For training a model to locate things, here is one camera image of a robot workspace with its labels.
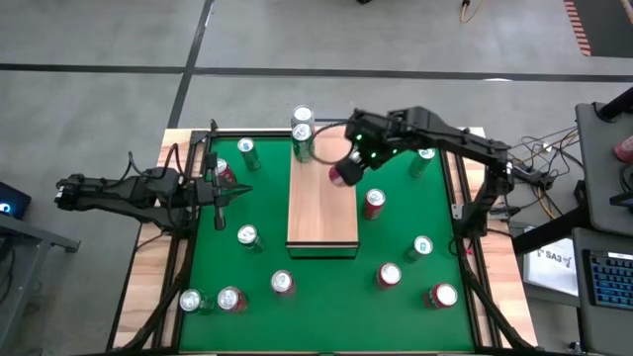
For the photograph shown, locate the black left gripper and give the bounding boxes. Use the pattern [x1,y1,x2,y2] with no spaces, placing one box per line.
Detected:
[195,151,254,232]

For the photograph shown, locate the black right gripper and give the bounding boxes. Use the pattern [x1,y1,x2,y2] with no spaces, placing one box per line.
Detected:
[339,108,407,188]

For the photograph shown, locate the silver red soda can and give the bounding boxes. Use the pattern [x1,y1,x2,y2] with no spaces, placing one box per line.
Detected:
[327,149,365,189]

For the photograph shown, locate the green soda can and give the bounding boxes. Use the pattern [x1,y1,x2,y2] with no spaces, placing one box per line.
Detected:
[236,223,266,255]
[290,122,317,164]

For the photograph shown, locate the slim blue silver can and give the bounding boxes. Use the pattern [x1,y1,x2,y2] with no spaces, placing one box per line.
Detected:
[407,146,437,178]
[406,234,434,262]

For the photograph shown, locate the red Fanta can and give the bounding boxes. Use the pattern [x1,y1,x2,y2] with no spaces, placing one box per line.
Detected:
[376,262,403,291]
[363,188,387,222]

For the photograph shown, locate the red Coke can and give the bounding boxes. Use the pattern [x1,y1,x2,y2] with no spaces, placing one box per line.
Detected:
[270,269,297,297]

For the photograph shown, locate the red Coca-Cola can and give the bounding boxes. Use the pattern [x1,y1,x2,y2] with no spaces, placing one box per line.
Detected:
[217,286,249,313]

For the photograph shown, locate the green Sprite can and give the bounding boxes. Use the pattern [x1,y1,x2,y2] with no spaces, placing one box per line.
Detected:
[178,288,215,316]

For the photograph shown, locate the grey metal stand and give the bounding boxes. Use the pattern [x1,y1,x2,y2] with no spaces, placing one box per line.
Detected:
[0,212,82,356]

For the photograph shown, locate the black desk leg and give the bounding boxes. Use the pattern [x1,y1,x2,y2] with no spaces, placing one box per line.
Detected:
[511,205,589,256]

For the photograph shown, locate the black device blue light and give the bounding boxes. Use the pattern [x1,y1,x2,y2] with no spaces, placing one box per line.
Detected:
[0,180,32,222]

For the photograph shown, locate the white SA3 sign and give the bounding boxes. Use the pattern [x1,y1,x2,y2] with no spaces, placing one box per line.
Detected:
[522,238,580,298]

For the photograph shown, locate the grey desk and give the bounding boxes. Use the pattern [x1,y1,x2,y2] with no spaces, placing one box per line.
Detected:
[575,101,633,236]

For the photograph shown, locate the computer keyboard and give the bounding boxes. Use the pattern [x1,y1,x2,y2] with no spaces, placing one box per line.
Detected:
[572,226,633,356]

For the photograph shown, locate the red pink desk object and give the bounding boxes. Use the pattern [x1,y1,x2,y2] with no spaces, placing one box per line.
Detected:
[613,133,633,164]

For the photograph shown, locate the black pole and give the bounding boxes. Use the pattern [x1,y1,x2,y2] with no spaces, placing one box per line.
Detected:
[595,86,633,123]

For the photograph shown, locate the backlit black keyboard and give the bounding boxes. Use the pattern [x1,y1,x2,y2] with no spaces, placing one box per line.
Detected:
[582,248,633,312]

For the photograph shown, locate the black floor mat orange stripes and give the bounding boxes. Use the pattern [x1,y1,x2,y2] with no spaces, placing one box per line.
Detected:
[563,0,633,58]

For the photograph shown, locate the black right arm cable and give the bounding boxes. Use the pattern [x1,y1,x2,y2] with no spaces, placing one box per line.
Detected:
[311,123,350,166]

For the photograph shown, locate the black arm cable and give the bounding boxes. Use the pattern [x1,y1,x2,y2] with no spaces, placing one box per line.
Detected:
[126,142,192,182]
[311,123,350,166]

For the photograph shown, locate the wooden shelf black metal frame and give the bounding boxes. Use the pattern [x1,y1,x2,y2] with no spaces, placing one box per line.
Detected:
[285,118,361,262]

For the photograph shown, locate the black metal rig frame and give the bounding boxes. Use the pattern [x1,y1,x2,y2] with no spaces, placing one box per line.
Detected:
[106,126,540,356]

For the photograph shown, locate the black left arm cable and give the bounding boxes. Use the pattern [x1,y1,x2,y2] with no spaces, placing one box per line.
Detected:
[126,142,192,182]

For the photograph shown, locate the tangled floor cables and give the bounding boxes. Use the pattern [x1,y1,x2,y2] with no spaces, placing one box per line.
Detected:
[487,126,588,222]

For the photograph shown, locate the yellow floor cable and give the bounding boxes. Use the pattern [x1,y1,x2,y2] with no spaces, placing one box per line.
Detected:
[459,0,484,24]

